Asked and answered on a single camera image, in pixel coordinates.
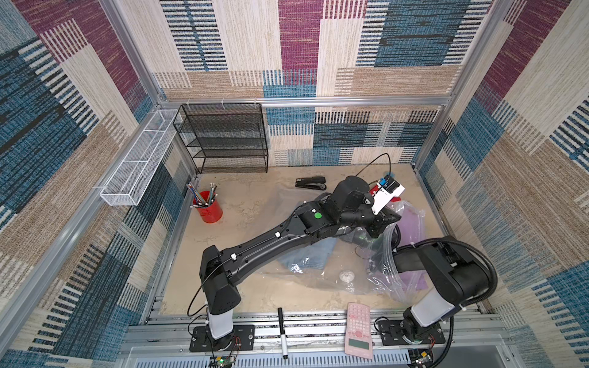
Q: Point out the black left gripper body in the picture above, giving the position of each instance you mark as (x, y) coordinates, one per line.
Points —
(375, 226)

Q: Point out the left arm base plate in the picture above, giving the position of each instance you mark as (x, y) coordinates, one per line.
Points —
(241, 339)

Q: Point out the pink calculator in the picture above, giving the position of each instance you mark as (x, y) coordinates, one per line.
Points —
(358, 338)

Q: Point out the clear plastic vacuum bag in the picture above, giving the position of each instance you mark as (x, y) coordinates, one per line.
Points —
(358, 264)

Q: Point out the white wire wall basket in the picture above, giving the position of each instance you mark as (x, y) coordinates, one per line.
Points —
(126, 187)

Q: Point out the red trousers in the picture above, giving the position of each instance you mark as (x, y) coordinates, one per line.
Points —
(380, 194)

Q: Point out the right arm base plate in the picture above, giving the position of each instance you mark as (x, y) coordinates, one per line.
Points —
(391, 332)

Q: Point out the black marker pen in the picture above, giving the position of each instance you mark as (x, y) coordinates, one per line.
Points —
(283, 338)

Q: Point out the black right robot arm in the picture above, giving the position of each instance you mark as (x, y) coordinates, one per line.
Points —
(461, 276)

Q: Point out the red pen cup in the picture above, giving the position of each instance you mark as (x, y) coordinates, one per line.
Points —
(212, 214)

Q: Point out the lilac garment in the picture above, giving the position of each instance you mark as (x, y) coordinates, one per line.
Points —
(390, 270)

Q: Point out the aluminium front rail frame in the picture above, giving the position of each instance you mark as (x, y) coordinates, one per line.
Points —
(315, 339)

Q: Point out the black stapler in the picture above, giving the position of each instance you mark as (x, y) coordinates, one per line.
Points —
(311, 183)

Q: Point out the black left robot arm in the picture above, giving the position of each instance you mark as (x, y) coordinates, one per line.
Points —
(351, 205)

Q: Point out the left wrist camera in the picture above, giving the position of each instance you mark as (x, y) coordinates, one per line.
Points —
(387, 182)

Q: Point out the black mesh shelf rack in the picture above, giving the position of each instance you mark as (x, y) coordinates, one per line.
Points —
(224, 138)

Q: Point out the pens in cup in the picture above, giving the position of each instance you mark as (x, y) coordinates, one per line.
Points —
(202, 200)

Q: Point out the blue garment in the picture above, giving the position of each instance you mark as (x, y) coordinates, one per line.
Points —
(310, 257)

